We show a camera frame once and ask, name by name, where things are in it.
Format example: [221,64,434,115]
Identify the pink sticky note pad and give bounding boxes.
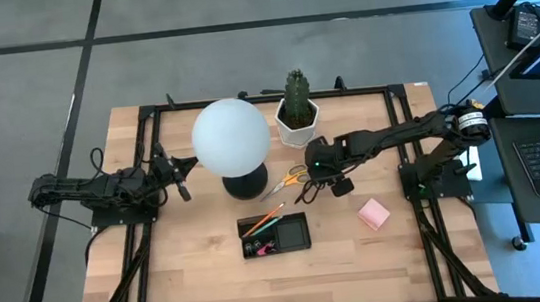
[355,196,393,234]

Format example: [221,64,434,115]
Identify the white hexagonal planter pot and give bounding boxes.
[272,94,325,152]

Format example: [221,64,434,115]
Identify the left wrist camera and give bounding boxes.
[173,177,193,204]

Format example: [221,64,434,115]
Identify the yellow handled scissors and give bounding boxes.
[256,163,312,202]

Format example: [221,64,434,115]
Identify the teal pencil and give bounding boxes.
[251,214,285,237]

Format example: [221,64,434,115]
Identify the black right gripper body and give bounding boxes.
[302,133,352,181]

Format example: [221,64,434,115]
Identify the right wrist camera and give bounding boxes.
[328,175,356,199]

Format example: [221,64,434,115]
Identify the black power brick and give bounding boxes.
[503,1,540,52]

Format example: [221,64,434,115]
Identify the white flat box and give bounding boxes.
[458,144,484,185]

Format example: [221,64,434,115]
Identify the green cactus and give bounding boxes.
[281,68,315,126]

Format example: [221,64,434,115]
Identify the white globe table lamp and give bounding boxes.
[187,93,279,206]

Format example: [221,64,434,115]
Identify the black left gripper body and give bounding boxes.
[151,140,183,194]

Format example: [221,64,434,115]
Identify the black aluminium table frame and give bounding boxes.
[56,61,501,302]

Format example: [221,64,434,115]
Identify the orange pencil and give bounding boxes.
[238,201,290,239]

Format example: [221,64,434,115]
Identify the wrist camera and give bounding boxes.
[328,175,356,199]
[173,177,193,204]

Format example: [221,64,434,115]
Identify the black mesh desk organizer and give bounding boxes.
[235,209,314,261]

